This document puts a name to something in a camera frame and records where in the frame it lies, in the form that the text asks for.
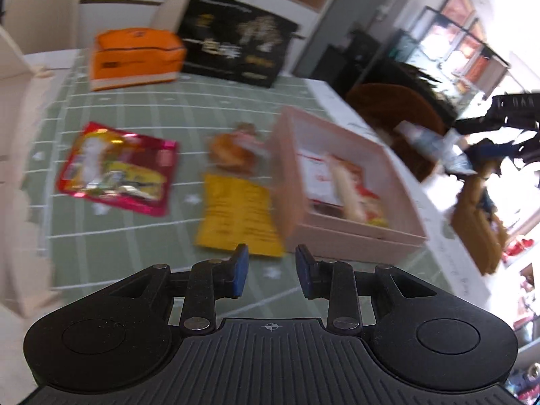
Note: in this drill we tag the green checked tablecloth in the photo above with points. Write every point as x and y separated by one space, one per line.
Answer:
126 253

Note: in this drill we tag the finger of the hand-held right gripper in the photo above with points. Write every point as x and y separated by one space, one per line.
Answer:
481 152
481 123

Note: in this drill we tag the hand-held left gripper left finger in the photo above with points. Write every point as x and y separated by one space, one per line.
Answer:
240 270

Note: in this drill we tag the orange cardboard box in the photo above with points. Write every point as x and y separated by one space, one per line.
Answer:
135 59

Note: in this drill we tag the red snack packet orange print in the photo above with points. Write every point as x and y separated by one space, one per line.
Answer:
236 147

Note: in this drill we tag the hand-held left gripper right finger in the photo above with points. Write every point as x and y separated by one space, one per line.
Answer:
306 274

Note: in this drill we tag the black printed box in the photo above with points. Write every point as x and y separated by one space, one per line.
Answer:
228 42

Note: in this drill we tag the brown cloth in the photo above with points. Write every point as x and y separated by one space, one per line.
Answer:
476 223

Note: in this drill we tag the beige chair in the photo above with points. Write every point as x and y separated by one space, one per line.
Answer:
42 12

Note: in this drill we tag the black metal frame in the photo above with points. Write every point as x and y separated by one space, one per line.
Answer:
460 42

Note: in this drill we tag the pink cardboard box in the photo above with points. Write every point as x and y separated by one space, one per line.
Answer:
337 240

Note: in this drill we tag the white red-edged snack packet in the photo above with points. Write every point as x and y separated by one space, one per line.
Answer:
316 168

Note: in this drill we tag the white snack packet dark bars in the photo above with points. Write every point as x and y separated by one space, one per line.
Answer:
426 139

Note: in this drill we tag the black water dispenser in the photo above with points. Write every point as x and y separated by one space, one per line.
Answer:
363 59

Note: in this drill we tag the yellow red cartoon snack packet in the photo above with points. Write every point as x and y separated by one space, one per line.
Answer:
367 206

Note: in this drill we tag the brown chair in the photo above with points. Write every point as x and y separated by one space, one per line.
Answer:
392 101

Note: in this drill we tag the red glossy snack packet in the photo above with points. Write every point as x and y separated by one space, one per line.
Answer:
118 168

